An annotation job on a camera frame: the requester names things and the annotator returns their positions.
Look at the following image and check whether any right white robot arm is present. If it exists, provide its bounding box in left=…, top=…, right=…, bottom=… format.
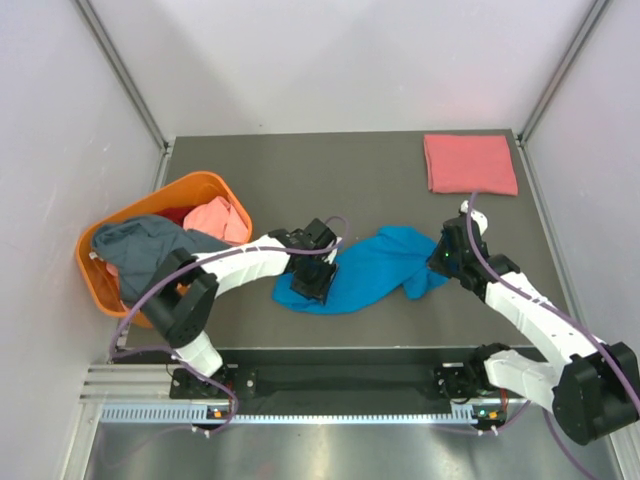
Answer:
left=428, top=201, right=639, bottom=445

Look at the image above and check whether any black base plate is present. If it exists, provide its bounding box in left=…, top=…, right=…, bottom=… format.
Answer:
left=169, top=347, right=499, bottom=416

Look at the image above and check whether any grey slotted cable duct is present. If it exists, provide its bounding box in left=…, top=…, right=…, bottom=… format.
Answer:
left=99, top=402, right=507, bottom=425

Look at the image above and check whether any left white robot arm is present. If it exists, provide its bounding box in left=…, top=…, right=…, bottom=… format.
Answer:
left=136, top=219, right=341, bottom=397

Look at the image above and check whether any grey t shirt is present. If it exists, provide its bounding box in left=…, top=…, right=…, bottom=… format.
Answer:
left=91, top=215, right=230, bottom=307

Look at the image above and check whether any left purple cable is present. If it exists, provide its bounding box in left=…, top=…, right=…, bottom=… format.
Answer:
left=107, top=214, right=350, bottom=441

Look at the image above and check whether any folded pink t shirt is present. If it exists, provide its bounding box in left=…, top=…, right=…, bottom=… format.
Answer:
left=423, top=134, right=519, bottom=196

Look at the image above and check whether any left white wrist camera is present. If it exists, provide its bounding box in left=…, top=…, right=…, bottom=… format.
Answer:
left=321, top=236, right=344, bottom=264

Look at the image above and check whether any aluminium rail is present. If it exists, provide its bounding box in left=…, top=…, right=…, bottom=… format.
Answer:
left=82, top=362, right=626, bottom=404

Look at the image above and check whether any red t shirt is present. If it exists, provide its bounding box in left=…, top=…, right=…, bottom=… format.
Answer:
left=155, top=206, right=195, bottom=227

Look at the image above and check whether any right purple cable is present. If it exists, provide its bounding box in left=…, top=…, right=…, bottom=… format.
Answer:
left=464, top=189, right=636, bottom=480

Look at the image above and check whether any orange plastic basket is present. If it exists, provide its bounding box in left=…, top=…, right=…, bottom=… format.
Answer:
left=75, top=171, right=253, bottom=319

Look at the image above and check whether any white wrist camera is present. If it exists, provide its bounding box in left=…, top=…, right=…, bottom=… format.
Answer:
left=321, top=236, right=344, bottom=264
left=459, top=200, right=488, bottom=236

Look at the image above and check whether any right aluminium frame post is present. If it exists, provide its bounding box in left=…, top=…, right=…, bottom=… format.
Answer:
left=516, top=0, right=613, bottom=148

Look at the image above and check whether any blue t shirt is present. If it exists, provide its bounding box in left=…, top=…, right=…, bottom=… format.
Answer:
left=272, top=226, right=447, bottom=315

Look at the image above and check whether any light pink t shirt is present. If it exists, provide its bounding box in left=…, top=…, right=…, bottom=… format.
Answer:
left=183, top=196, right=250, bottom=245

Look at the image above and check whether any aluminium frame post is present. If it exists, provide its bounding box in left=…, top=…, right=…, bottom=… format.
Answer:
left=69, top=0, right=172, bottom=154
left=516, top=0, right=613, bottom=148

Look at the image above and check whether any purple cable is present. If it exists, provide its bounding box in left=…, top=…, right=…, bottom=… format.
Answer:
left=107, top=214, right=350, bottom=441
left=464, top=189, right=636, bottom=480

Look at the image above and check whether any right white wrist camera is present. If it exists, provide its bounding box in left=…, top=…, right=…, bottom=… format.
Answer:
left=459, top=200, right=488, bottom=236

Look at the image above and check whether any left aluminium frame post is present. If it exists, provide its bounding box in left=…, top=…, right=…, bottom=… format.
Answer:
left=69, top=0, right=172, bottom=154

